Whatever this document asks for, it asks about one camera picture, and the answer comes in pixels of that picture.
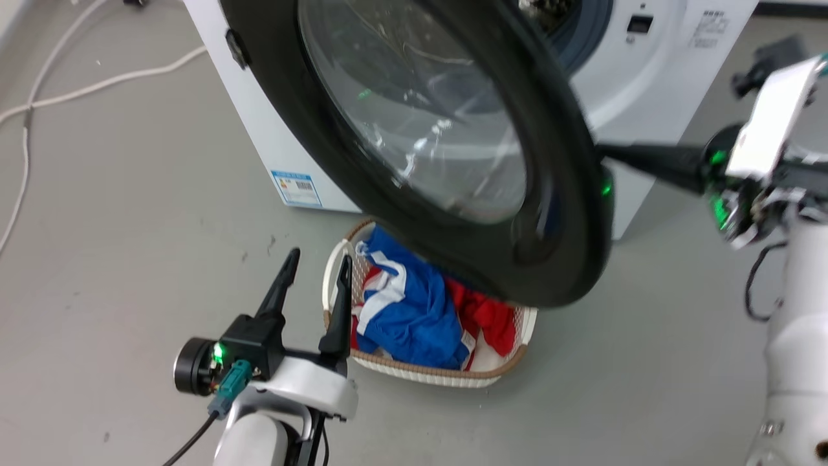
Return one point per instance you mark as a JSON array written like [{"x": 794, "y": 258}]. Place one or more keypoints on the white front-load washing machine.
[{"x": 634, "y": 84}]

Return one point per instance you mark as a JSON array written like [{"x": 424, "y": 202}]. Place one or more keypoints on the laundry inside washer drum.
[{"x": 546, "y": 11}]

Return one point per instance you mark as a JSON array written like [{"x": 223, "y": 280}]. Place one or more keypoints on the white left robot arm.
[{"x": 255, "y": 440}]

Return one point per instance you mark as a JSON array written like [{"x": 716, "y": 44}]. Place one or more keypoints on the blue energy label sticker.
[{"x": 297, "y": 189}]

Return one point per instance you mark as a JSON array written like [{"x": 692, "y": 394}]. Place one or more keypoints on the red garment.
[{"x": 482, "y": 314}]

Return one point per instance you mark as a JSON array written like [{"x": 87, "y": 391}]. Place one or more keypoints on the blue and white garment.
[{"x": 414, "y": 317}]

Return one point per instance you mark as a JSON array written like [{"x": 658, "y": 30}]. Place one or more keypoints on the black round glass washer door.
[{"x": 556, "y": 213}]

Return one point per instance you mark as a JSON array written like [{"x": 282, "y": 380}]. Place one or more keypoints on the black blurry box device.
[{"x": 773, "y": 61}]

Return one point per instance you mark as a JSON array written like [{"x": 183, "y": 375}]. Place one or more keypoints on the white woven laundry basket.
[{"x": 427, "y": 374}]

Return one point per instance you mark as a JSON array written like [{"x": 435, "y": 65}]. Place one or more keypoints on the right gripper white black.
[{"x": 770, "y": 129}]

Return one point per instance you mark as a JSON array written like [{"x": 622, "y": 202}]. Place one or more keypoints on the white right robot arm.
[{"x": 799, "y": 349}]

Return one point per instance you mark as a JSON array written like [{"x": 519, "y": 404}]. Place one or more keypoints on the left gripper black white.
[{"x": 259, "y": 340}]

